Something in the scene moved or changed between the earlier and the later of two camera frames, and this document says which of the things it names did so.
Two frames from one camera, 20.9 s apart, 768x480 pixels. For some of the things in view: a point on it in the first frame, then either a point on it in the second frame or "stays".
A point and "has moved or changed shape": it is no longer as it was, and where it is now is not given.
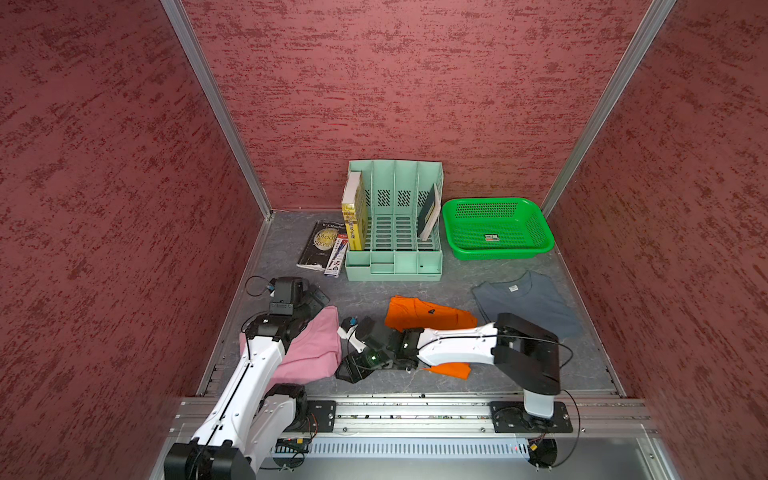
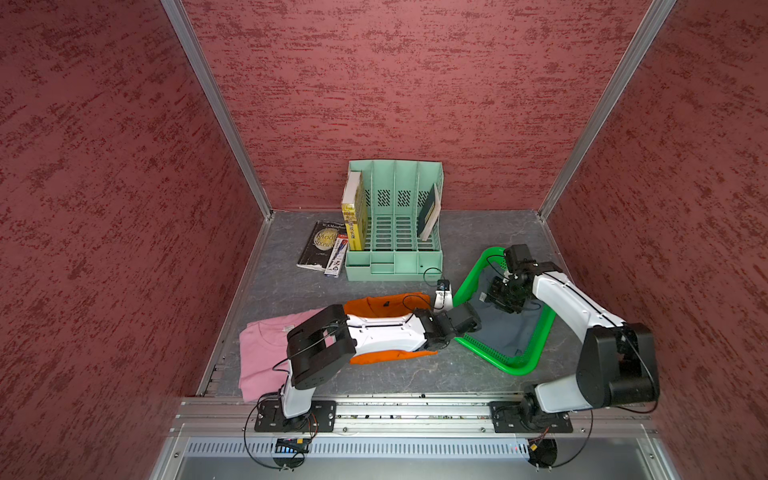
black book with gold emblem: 319,246 stays
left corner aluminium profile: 180,19 stays
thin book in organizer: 429,214 stays
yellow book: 355,204 stays
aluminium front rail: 359,416 stays
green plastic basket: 494,228 has moved or changed shape
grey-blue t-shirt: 532,296 has moved or changed shape
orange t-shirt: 404,313 has moved or changed shape
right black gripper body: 366,361 → 506,294
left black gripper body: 310,305 → 447,338
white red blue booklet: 337,255 stays
